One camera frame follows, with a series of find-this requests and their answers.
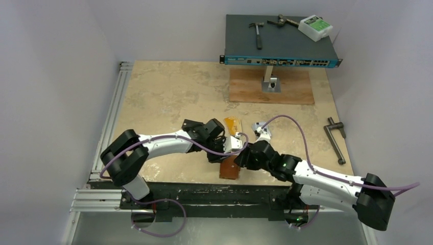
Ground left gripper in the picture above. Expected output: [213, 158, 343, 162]
[203, 136, 231, 163]

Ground brown leather card holder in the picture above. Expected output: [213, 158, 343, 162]
[219, 156, 240, 180]

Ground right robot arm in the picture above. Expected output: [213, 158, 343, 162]
[234, 140, 396, 231]

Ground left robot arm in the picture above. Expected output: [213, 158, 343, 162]
[100, 118, 243, 209]

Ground orange card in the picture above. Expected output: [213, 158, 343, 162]
[224, 116, 243, 136]

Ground silver white cards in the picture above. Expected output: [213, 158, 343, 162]
[252, 121, 270, 133]

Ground black cards stack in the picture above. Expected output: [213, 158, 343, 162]
[181, 119, 204, 132]

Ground brown wooden board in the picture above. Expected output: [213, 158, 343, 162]
[229, 68, 315, 105]

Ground silver metal stand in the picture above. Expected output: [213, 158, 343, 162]
[261, 66, 281, 93]

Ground grey metal clamp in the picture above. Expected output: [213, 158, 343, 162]
[324, 117, 346, 165]

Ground hammer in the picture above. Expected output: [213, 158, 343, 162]
[249, 22, 264, 50]

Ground black metal tool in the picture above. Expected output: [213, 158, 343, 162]
[267, 14, 300, 28]

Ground white green box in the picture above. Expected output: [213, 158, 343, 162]
[298, 15, 333, 42]

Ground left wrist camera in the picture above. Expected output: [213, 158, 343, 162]
[223, 132, 243, 153]

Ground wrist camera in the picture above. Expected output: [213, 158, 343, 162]
[223, 132, 243, 153]
[254, 128, 271, 143]

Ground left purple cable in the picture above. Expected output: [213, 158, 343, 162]
[99, 132, 250, 237]

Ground purple cable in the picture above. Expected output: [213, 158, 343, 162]
[260, 114, 421, 231]
[99, 132, 250, 237]

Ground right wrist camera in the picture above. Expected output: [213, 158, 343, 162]
[254, 128, 271, 143]

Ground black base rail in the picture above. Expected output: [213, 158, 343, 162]
[89, 181, 318, 222]

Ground blue network switch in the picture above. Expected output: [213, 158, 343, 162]
[219, 14, 343, 68]

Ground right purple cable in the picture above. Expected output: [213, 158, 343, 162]
[260, 114, 421, 231]

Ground aluminium frame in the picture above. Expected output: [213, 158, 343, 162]
[62, 61, 378, 245]

